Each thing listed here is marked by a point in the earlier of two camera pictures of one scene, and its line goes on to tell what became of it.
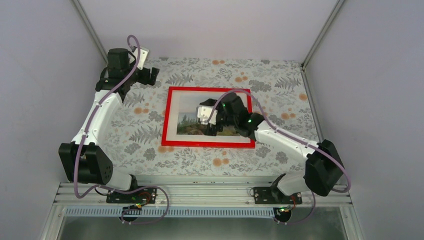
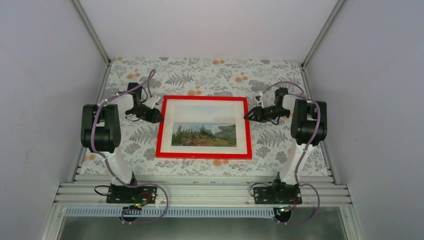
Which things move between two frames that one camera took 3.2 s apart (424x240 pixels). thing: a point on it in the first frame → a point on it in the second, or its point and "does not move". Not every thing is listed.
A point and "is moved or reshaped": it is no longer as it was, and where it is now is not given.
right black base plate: (274, 195) does not move
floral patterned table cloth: (279, 88) does not move
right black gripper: (211, 130) → (256, 111)
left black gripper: (144, 79) → (152, 118)
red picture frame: (244, 145) → (204, 127)
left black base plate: (146, 196) does not move
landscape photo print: (188, 122) is moved or reshaped
